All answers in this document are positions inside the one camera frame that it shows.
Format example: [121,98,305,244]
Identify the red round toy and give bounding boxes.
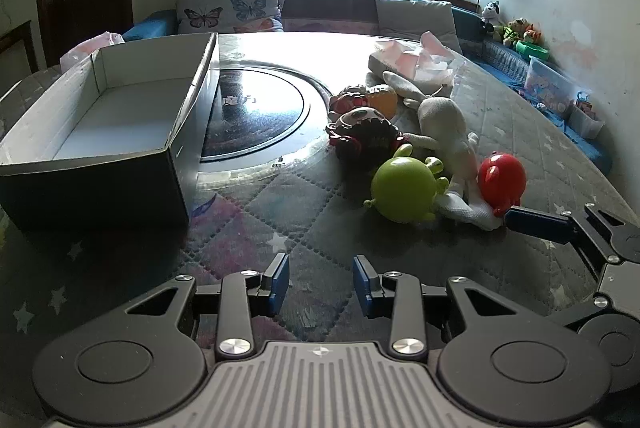
[476,151,528,216]

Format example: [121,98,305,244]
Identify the pink plastic bag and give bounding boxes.
[60,32,125,69]

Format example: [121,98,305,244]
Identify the mouse figure toy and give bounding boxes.
[325,107,411,169]

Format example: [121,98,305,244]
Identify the yellow green plush toy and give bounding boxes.
[502,18,531,49]

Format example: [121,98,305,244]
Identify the black white plush toy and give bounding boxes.
[480,0,502,41]

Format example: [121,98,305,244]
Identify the green round toy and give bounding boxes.
[363,143,451,224]

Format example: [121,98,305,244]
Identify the clear plastic storage box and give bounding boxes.
[524,55,578,114]

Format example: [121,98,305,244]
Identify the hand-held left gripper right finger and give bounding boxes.
[352,255,521,357]

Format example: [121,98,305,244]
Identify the blue bench sofa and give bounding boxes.
[122,0,613,174]

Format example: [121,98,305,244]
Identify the white knitted rabbit plush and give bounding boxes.
[382,70,506,229]

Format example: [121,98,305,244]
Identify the tissue pack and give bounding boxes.
[367,32,467,90]

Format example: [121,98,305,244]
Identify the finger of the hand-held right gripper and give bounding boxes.
[549,294,610,335]
[504,203,640,270]

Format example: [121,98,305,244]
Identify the brown red figure toy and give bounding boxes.
[327,85,373,114]

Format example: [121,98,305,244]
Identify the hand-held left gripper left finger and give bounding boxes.
[125,253,291,357]

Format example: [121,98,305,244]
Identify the small clear plastic box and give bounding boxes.
[567,90,606,140]

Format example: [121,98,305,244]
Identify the peanut shaped toy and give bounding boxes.
[367,84,399,116]

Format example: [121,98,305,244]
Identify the orange plush toy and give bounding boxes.
[522,24,546,49]

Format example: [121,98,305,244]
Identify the round black glass cooktop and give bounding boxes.
[199,60,335,181]

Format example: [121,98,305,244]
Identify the dark cardboard box white inside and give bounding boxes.
[0,32,219,234]

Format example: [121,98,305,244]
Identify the grey cushion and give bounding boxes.
[375,0,463,54]

